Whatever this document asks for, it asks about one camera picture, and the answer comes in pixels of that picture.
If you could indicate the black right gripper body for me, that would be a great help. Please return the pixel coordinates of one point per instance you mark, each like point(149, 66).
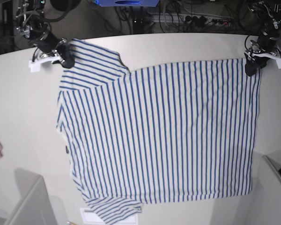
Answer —
point(45, 41)

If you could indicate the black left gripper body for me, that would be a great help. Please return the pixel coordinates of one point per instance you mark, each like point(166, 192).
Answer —
point(267, 40)

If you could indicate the blue white striped T-shirt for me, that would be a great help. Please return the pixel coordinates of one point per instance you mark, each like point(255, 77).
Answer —
point(170, 133)

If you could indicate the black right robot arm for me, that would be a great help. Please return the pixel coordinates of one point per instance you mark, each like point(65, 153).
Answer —
point(32, 24)

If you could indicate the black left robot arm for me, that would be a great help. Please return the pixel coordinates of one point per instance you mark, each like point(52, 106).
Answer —
point(269, 16)

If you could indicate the blue box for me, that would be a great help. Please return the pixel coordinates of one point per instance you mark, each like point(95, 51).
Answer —
point(118, 3)

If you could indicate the white power strip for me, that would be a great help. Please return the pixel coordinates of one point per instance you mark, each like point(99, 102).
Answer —
point(171, 18)

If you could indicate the grey right partition panel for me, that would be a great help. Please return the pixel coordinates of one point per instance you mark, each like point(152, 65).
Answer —
point(270, 206)

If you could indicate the grey partition panel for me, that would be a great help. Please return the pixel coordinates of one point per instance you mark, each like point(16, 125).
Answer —
point(270, 206)
point(34, 206)

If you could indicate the grey left partition panel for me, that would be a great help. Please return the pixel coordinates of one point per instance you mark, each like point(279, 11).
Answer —
point(34, 206)

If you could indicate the white label plate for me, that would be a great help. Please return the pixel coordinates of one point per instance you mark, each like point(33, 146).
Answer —
point(91, 218)

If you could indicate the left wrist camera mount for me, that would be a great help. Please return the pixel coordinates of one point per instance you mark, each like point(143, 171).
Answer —
point(276, 56)

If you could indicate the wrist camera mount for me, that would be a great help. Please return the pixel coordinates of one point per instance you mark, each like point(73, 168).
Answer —
point(276, 56)
point(39, 58)

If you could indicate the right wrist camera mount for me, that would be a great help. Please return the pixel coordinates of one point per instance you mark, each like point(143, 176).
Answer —
point(39, 58)

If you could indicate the black left floor post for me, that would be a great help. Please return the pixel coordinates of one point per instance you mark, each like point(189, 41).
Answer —
point(8, 22)

